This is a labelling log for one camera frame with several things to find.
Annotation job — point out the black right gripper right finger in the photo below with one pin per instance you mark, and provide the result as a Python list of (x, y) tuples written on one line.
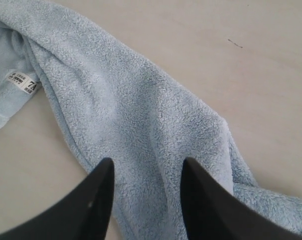
[(210, 212)]

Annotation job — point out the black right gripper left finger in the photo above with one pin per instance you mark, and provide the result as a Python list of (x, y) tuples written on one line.
[(81, 215)]

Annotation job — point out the light blue terry towel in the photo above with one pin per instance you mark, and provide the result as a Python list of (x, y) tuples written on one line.
[(110, 101)]

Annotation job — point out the white care label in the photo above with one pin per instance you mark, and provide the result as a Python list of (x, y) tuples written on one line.
[(23, 82)]

